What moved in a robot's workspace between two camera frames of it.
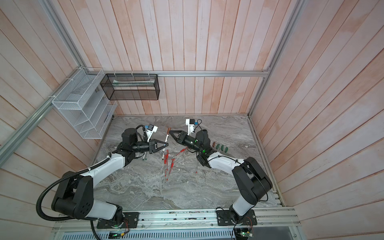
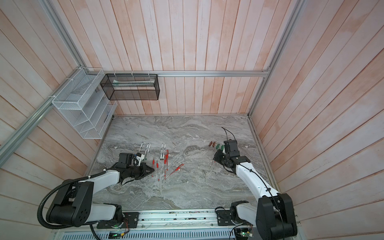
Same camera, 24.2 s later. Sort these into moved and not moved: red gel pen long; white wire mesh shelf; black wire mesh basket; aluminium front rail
Moved: red gel pen long
Not moved: black wire mesh basket; white wire mesh shelf; aluminium front rail
